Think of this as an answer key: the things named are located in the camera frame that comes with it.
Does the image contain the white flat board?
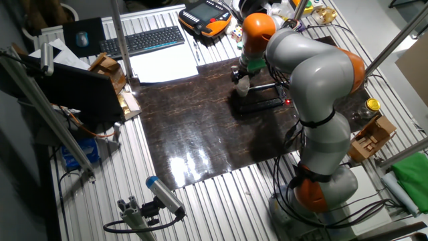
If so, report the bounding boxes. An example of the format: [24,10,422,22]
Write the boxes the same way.
[344,165,393,236]

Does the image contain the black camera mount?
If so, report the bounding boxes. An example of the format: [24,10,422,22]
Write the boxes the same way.
[140,196,162,226]

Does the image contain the gold foil box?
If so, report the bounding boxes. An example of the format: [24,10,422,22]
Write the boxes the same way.
[116,90,142,122]

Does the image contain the yellow green button box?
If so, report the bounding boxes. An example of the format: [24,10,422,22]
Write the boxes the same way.
[289,0,316,15]

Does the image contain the diagonal aluminium frame bar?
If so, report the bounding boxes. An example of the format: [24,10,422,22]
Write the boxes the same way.
[364,2,428,77]

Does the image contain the green cloth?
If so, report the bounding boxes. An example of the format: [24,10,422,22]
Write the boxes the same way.
[391,151,428,215]

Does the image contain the Rubik's cube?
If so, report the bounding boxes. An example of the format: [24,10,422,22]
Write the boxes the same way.
[231,25,244,43]

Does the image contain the black mouse pad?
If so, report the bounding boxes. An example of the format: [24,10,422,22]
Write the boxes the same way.
[62,17,107,59]

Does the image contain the plain silver depth camera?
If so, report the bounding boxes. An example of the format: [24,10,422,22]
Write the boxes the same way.
[39,42,55,77]

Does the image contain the clear plastic bag yellow contents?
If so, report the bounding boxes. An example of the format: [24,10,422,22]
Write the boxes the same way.
[265,1,295,21]

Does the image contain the glass jar with yellow lid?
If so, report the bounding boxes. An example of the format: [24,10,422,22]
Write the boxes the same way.
[356,97,382,121]

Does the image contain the black laptop screen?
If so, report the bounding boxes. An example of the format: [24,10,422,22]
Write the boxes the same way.
[18,53,125,125]

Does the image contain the large white paper sheet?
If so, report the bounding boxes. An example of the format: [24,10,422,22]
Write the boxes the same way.
[128,42,199,84]

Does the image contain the cardboard box with inserts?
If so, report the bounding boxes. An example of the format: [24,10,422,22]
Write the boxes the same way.
[347,114,398,164]

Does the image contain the short aluminium profile stub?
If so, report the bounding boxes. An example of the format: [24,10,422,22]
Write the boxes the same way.
[116,195,157,241]

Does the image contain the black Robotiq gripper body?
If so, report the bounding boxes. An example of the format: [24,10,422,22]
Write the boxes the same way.
[231,65,250,84]

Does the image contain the black metal C-clamp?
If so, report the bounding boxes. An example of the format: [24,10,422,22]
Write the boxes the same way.
[230,82,289,116]

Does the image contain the black round spool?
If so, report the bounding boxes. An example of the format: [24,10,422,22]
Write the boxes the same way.
[238,0,268,18]

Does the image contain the slim metal stand post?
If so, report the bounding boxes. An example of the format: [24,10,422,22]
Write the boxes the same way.
[289,0,309,30]

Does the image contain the orange cable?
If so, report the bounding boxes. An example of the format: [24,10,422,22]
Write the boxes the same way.
[49,102,117,139]

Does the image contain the small open brown cardboard box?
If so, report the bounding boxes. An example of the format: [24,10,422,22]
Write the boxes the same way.
[87,52,128,96]

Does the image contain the silver camera with blue cap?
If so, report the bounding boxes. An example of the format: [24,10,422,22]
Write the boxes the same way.
[145,175,187,217]

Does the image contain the loose white paper pile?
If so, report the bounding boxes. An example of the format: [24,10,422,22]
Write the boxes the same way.
[28,37,92,71]

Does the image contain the dark marble pattern mat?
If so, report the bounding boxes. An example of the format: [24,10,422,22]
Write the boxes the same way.
[135,35,382,191]

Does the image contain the black camera cable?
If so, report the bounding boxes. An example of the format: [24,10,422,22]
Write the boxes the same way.
[102,209,186,234]

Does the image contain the orange black teach pendant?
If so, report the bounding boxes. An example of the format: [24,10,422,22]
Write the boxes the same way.
[178,0,233,38]

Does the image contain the black computer keyboard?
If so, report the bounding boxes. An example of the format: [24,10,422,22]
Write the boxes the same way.
[98,25,186,61]

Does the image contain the long slanted aluminium frame bar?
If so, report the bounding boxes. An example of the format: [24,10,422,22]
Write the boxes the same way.
[0,46,97,183]

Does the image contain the tall aluminium frame post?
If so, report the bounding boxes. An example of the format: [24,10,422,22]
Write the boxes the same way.
[110,0,134,80]

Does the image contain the grey computer mouse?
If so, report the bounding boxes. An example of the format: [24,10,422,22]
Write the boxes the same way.
[75,31,90,48]

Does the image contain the pale rolled sheet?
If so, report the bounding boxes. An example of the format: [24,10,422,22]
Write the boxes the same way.
[381,171,421,218]

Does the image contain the brown cardboard panel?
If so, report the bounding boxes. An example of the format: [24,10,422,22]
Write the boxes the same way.
[395,33,428,108]

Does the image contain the green printed camera mount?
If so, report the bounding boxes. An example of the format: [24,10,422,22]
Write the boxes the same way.
[239,53,268,74]

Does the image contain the blue tissue pack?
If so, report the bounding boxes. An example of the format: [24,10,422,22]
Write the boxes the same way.
[60,137,101,170]

